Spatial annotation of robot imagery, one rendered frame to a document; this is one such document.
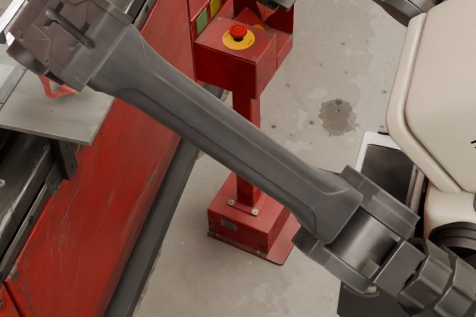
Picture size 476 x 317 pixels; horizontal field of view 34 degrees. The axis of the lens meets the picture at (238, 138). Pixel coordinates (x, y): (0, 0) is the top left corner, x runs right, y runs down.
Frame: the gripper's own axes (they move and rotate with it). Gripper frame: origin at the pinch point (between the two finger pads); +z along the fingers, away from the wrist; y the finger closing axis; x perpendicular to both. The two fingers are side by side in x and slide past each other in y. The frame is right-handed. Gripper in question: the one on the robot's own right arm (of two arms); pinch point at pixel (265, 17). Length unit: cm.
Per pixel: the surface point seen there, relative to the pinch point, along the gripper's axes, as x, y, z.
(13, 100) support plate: 62, 22, -17
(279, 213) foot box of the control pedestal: 5, -24, 62
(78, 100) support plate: 57, 12, -19
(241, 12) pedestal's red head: -2.0, 6.3, 4.5
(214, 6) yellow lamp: 5.6, 10.7, -0.8
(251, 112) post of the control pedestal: 7.0, -6.3, 24.4
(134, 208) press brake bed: 35, 8, 47
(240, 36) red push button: 11.0, 1.2, -2.4
